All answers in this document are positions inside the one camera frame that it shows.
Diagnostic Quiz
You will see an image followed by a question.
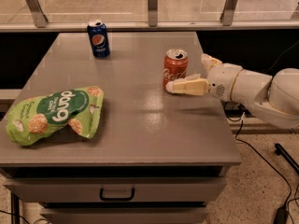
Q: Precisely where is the grey drawer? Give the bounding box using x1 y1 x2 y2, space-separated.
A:
5 177 226 203
40 208 208 224

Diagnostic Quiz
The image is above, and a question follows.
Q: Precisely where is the black stand leg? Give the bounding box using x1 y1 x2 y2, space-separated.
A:
275 143 299 175

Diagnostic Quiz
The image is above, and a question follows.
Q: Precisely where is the middle metal railing bracket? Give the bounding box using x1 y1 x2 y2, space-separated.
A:
148 0 158 27

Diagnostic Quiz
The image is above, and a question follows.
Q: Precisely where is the left metal railing bracket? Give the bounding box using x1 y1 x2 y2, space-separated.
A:
25 0 49 28

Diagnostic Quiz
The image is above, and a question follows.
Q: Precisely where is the metal railing bracket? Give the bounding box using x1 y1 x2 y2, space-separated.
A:
148 0 158 27
221 0 238 26
25 0 49 28

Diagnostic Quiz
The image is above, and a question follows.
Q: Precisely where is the blue pepsi can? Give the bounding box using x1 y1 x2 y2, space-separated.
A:
87 21 110 58

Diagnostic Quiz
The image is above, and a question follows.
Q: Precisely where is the black drawer handle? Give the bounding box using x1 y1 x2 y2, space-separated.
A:
99 188 135 202

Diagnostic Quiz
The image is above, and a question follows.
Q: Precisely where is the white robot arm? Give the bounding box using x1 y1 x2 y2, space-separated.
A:
166 54 299 129

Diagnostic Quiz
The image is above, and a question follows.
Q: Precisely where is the right metal railing bracket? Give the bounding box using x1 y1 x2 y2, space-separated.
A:
221 0 238 26

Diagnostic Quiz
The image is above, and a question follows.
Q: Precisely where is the green dang chips bag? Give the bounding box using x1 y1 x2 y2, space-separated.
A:
6 86 104 146

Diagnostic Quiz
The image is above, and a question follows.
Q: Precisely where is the grey lower drawer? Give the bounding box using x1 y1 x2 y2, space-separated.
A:
40 208 208 224

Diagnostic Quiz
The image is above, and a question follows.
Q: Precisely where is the red coca-cola can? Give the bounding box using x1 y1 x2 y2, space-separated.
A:
163 49 188 91

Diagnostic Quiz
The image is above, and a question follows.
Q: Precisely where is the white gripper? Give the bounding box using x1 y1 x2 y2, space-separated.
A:
165 53 243 101

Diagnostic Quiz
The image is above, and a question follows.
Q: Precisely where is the black power adapter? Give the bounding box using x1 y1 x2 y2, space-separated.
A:
273 205 288 224

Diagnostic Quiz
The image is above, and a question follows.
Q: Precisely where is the grey upper drawer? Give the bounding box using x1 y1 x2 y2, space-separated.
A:
5 177 226 203

